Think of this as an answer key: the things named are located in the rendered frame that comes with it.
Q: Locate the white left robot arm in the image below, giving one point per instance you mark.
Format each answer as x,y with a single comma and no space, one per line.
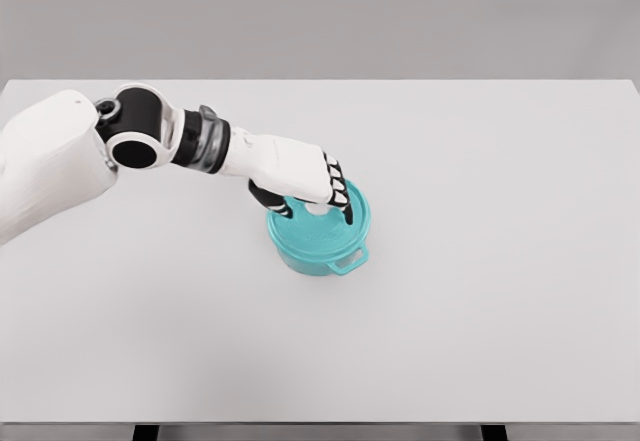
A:
60,151

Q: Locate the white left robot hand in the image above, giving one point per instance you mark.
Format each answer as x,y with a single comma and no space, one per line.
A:
292,166

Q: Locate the teal pot lid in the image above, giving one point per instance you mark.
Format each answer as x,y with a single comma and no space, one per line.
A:
317,233

